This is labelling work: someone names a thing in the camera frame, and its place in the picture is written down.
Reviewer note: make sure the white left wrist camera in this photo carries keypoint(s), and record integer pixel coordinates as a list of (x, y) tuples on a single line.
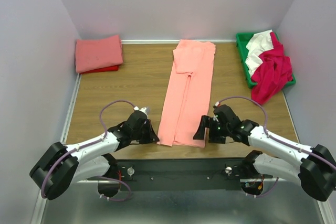
[(146, 110)]

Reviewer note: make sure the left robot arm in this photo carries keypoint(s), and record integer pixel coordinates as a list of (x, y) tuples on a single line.
[(62, 165)]

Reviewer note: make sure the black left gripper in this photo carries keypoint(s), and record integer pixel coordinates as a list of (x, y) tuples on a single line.
[(151, 136)]

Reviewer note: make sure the white t-shirt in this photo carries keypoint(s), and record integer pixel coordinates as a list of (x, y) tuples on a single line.
[(259, 43)]

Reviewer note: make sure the magenta t-shirt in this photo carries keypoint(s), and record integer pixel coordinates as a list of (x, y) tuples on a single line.
[(274, 72)]

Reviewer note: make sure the green plastic bin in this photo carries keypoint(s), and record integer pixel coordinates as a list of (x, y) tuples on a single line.
[(242, 39)]

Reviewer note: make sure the folded coral t-shirt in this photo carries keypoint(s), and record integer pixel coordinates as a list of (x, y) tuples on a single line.
[(96, 54)]

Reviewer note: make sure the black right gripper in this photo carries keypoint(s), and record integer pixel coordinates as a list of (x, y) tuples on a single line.
[(205, 122)]

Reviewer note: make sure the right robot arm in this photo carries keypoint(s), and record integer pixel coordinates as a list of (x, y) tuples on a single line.
[(312, 168)]

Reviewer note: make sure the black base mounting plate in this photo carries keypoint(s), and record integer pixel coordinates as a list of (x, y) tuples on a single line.
[(180, 175)]

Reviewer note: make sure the salmon pink t-shirt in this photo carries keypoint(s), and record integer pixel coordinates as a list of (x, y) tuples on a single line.
[(188, 93)]

